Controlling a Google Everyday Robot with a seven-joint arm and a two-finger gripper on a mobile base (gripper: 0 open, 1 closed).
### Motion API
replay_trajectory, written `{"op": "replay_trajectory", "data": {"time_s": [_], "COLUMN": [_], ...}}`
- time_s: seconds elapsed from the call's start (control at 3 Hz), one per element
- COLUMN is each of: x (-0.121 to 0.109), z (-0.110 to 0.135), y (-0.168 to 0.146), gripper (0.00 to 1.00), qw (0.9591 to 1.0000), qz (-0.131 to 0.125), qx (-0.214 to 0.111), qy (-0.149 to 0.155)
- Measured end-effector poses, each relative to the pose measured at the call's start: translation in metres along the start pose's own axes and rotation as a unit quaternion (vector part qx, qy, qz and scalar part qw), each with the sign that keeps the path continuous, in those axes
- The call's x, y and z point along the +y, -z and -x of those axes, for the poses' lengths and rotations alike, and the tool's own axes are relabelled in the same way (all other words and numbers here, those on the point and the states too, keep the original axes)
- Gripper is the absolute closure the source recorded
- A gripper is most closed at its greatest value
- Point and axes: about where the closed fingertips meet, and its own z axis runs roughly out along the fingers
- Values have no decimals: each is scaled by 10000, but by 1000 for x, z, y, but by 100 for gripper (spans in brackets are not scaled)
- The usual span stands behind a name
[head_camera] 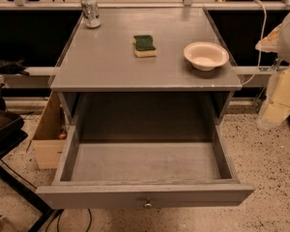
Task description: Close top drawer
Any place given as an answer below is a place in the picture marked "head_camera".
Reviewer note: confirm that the crushed silver can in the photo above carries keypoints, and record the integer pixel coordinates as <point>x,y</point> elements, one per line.
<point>91,14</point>

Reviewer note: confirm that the green yellow sponge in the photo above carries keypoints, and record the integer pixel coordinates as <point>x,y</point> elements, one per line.
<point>144,46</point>

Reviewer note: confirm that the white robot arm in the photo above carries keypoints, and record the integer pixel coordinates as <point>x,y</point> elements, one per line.
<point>275,109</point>

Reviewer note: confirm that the grey top drawer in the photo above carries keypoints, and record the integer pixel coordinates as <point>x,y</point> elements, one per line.
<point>142,151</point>

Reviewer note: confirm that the grey wooden drawer cabinet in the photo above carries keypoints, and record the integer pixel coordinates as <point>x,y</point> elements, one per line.
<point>103,59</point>

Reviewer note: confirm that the white bowl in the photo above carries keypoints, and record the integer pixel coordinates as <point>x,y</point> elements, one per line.
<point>206,56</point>

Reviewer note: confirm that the metal railing beam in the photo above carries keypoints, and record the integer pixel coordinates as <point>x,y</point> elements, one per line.
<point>38,77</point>

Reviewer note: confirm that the cardboard box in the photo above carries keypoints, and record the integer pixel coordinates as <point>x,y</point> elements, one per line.
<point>50,136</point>

